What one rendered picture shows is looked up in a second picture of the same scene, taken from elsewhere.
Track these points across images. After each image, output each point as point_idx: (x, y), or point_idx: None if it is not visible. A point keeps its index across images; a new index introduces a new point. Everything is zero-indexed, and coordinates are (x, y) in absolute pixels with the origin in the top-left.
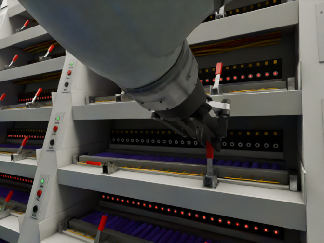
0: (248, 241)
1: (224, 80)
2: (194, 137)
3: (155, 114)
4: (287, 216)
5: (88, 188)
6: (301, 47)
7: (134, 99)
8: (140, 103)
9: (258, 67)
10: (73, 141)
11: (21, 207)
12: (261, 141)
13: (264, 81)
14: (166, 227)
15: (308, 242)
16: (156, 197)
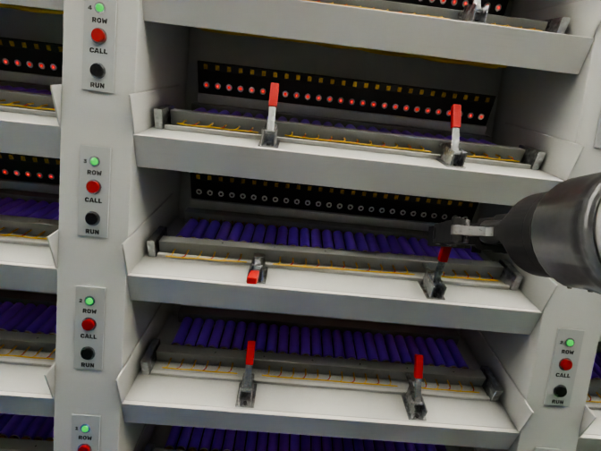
0: (419, 327)
1: (410, 110)
2: (450, 244)
3: (462, 239)
4: (519, 324)
5: (215, 305)
6: (580, 120)
7: (577, 283)
8: (579, 288)
9: (463, 102)
10: (140, 211)
11: (3, 340)
12: (450, 212)
13: (465, 125)
14: (318, 327)
15: (537, 347)
16: (357, 313)
